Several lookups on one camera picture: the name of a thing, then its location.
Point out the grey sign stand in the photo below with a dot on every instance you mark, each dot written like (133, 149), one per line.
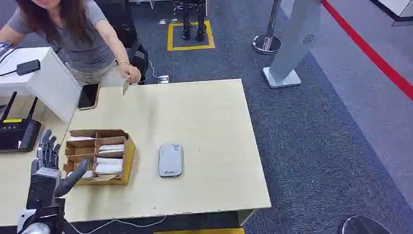
(290, 42)

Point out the wooden card box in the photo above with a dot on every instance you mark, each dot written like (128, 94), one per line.
(127, 161)

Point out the chrome stanchion post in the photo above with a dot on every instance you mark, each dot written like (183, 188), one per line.
(267, 40)

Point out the black power adapter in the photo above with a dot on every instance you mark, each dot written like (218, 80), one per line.
(28, 67)

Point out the chrome stanchion base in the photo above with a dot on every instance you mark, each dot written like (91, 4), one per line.
(364, 226)

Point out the yellow floor tape strip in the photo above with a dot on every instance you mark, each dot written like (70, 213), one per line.
(200, 231)

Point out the black robot legs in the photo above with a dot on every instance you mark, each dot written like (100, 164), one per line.
(193, 22)

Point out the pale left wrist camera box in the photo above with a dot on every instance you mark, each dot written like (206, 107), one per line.
(25, 218)

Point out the person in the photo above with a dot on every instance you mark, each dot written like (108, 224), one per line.
(84, 42)

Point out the black office chair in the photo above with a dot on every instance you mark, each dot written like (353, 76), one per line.
(130, 35)

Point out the white power strip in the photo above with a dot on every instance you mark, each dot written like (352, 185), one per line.
(163, 79)

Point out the black smartphone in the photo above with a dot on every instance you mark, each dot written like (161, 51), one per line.
(88, 96)

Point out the grey card reader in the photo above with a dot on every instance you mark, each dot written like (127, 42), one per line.
(170, 160)

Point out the printed brown card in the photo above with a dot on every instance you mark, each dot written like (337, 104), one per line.
(104, 177)

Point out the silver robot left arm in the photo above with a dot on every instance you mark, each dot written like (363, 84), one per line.
(48, 223)

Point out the person's hand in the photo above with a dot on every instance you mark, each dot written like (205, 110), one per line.
(131, 73)

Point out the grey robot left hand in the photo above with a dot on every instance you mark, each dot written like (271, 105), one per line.
(43, 187)

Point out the white cabinet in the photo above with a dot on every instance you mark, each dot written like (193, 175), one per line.
(42, 84)

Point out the black router with antennas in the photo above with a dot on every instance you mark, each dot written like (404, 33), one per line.
(16, 132)

